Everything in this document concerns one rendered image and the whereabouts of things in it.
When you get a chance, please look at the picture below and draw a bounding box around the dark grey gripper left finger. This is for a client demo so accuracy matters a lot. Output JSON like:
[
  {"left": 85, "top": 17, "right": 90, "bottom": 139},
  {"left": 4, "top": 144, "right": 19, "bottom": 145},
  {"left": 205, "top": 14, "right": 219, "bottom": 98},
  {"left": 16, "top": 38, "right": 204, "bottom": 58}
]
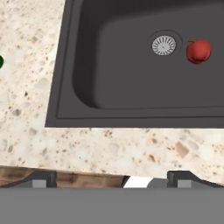
[{"left": 3, "top": 170, "right": 57, "bottom": 189}]

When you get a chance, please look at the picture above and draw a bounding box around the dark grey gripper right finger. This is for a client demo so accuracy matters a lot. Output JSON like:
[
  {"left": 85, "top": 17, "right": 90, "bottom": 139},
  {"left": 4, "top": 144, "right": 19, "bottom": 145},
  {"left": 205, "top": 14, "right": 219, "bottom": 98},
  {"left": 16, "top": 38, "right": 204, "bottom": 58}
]
[{"left": 166, "top": 170, "right": 224, "bottom": 189}]

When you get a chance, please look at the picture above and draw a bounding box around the dark grey sink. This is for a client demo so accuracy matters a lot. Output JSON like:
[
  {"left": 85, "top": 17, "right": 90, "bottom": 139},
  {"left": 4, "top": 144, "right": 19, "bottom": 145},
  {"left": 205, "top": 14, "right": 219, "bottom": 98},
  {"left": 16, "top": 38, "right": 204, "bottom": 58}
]
[{"left": 45, "top": 0, "right": 224, "bottom": 129}]

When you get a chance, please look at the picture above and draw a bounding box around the red bell pepper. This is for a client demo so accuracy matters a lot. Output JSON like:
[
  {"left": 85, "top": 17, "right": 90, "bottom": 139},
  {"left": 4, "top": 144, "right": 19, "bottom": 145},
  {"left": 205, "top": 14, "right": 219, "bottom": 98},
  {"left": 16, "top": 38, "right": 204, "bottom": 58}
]
[{"left": 185, "top": 38, "right": 213, "bottom": 65}]

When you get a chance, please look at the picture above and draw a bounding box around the wooden cupboard front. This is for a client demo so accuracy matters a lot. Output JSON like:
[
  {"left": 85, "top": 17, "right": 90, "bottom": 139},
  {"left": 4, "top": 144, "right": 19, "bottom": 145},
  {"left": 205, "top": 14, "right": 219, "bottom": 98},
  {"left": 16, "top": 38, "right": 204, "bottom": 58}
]
[{"left": 0, "top": 165, "right": 131, "bottom": 189}]

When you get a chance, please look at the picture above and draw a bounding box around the white and grey handle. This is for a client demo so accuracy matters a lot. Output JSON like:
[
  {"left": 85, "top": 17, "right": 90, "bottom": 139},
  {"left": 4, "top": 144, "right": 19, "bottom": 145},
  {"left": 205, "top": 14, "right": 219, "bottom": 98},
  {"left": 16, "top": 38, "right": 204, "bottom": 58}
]
[{"left": 122, "top": 175, "right": 170, "bottom": 189}]

